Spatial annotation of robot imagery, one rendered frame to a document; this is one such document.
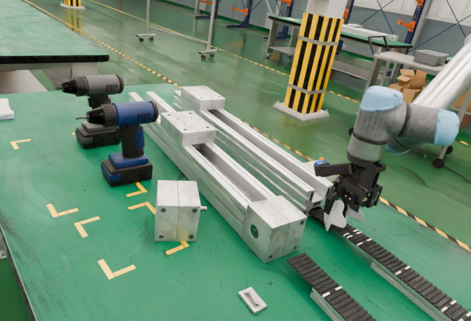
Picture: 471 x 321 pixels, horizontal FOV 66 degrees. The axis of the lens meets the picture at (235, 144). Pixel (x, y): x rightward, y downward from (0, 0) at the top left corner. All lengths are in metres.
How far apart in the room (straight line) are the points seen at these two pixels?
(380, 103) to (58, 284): 0.70
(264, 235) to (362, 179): 0.25
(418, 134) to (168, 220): 0.55
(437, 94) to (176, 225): 0.68
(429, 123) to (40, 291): 0.79
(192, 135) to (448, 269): 0.72
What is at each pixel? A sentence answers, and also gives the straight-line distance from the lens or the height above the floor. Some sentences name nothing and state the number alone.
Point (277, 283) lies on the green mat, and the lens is 0.78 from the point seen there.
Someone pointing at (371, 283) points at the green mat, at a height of 0.78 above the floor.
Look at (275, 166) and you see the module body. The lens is 1.01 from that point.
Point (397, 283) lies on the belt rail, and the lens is 0.88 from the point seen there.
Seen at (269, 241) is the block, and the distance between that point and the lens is 0.77.
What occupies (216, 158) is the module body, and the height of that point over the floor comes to 0.85.
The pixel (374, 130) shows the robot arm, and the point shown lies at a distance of 0.80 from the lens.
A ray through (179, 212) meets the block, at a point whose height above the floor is 0.86.
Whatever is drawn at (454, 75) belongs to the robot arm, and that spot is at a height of 1.19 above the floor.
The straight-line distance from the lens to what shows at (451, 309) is 0.85.
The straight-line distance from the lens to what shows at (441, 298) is 0.87.
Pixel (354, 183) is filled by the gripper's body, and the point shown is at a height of 0.94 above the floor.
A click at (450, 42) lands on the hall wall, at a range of 8.65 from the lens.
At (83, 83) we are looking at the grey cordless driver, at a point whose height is 0.98.
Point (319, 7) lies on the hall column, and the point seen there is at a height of 1.17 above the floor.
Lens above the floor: 1.32
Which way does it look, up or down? 24 degrees down
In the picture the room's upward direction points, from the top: 9 degrees clockwise
